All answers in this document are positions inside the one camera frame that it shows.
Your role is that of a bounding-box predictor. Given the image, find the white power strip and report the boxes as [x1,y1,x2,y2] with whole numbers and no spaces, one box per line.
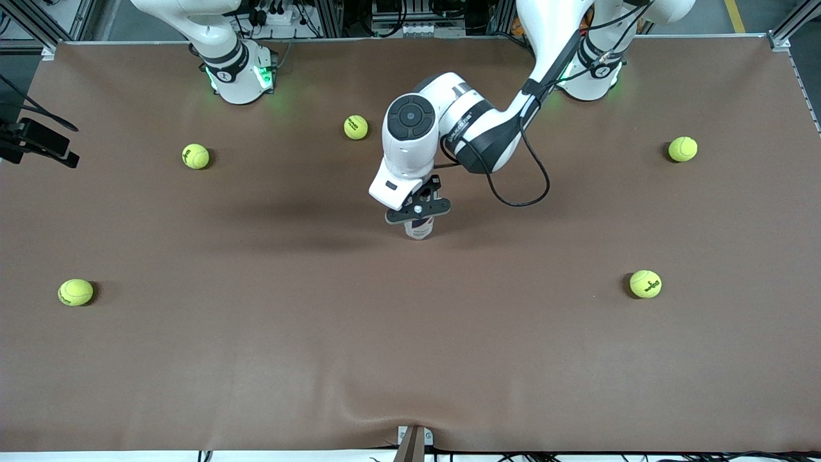
[247,0,310,28]

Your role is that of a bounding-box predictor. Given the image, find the white terminal block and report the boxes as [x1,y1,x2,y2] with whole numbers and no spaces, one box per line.
[372,21,467,38]

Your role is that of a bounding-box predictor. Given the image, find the aluminium frame post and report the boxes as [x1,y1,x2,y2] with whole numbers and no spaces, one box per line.
[768,0,821,52]
[0,0,97,62]

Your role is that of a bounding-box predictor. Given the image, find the brown table mat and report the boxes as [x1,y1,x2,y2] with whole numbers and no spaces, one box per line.
[0,35,821,453]

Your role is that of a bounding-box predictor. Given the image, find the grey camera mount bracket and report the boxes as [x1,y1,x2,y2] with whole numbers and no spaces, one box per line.
[393,425,434,462]

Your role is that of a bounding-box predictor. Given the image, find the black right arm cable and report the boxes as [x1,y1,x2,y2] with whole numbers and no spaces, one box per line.
[0,72,80,133]

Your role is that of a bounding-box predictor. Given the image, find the clear tennis ball can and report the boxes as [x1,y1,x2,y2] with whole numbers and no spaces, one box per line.
[404,217,436,241]

